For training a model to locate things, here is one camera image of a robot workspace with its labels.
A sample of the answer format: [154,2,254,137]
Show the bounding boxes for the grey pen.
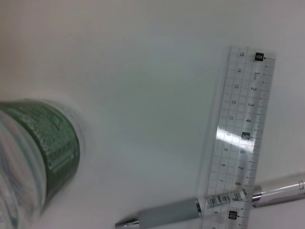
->
[115,171,305,229]

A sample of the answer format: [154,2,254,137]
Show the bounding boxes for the clear plastic ruler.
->
[199,45,277,229]

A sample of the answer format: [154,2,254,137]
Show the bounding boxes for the clear water bottle green label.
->
[0,99,83,229]

